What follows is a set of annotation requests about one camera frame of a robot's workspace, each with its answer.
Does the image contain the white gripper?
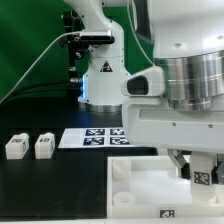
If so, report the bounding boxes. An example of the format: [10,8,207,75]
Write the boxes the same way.
[122,98,224,185]

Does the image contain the white square tabletop part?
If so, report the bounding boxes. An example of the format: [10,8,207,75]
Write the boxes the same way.
[107,156,224,221]

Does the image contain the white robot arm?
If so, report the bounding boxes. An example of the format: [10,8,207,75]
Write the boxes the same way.
[64,0,224,185]

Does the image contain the white marker tag sheet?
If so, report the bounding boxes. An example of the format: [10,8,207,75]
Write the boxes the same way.
[59,127,131,149]

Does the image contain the black camera on stand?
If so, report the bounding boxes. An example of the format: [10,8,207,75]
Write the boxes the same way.
[59,11,115,85]

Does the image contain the black cables on table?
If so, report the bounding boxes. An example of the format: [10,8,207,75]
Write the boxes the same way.
[0,79,83,106]

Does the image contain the white camera cable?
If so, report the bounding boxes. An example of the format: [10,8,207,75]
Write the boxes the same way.
[0,31,82,105]

